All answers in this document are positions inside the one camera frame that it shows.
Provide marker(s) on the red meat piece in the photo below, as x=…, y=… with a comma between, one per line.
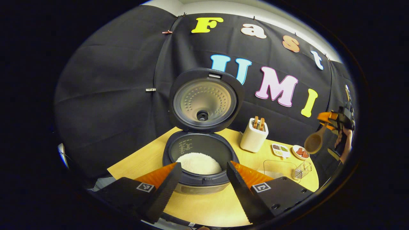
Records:
x=299, y=151
x=305, y=154

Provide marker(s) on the round white plate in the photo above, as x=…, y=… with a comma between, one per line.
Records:
x=295, y=155

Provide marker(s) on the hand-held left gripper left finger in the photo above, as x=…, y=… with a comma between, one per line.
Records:
x=161, y=198

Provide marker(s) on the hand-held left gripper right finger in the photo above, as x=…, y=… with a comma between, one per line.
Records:
x=244, y=198

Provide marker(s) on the toast bread slice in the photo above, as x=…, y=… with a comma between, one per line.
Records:
x=262, y=124
x=255, y=122

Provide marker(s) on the wooden spoon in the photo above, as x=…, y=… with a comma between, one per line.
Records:
x=313, y=142

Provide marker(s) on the pink clip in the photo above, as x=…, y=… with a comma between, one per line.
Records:
x=166, y=32

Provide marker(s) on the white divided dish of beans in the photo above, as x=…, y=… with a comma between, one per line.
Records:
x=281, y=150

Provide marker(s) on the dark blue rice cooker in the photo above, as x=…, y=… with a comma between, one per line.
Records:
x=204, y=99

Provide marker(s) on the white toaster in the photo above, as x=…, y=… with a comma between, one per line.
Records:
x=252, y=140

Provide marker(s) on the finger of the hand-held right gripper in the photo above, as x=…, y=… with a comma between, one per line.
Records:
x=326, y=116
x=333, y=126

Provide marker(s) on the clear plastic rice container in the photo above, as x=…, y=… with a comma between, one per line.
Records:
x=278, y=166

